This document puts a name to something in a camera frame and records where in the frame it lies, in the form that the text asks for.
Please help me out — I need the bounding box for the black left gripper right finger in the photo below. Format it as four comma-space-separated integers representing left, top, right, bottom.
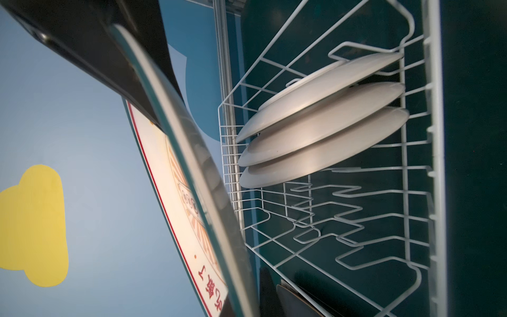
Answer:
260, 268, 285, 317

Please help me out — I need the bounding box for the aluminium frame back bar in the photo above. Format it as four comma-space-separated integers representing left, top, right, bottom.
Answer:
213, 0, 246, 238

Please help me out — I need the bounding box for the white wire dish rack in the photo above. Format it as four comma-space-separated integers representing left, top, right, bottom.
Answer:
232, 1, 449, 316

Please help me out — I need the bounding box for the white round plate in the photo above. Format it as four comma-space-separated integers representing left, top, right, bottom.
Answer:
236, 53, 403, 143
239, 106, 409, 189
238, 82, 405, 167
110, 25, 260, 316

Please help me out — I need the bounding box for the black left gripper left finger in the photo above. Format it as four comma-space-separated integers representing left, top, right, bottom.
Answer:
1, 0, 178, 125

